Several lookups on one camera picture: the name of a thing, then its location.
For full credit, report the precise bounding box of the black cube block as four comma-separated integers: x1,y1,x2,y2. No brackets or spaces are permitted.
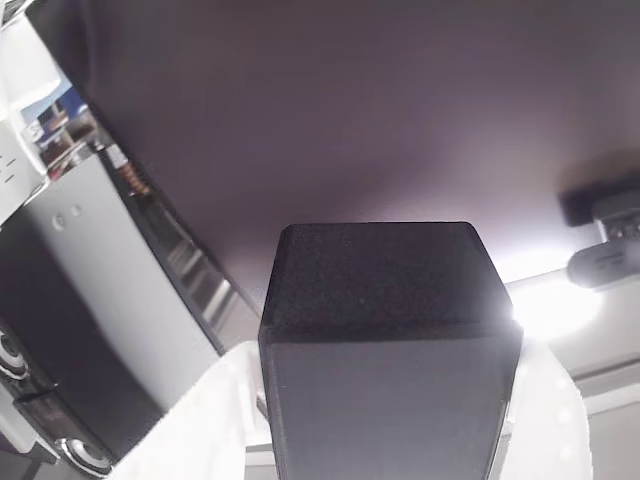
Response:
257,221,525,480

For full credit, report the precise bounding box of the black speaker with chrome rings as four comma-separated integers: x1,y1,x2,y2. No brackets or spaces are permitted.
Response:
0,319,115,476

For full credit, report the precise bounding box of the black webcam on mount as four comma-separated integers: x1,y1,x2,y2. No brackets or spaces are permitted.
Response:
558,182,640,292

